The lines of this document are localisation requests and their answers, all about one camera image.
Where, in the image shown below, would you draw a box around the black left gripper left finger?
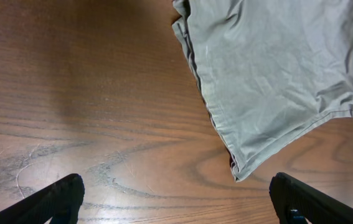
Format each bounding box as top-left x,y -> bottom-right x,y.
0,174 -> 85,224

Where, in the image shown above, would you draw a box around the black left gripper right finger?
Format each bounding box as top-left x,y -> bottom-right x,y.
269,172 -> 353,224

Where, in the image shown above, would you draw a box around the grey-green shorts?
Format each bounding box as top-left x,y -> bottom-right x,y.
172,0 -> 353,181

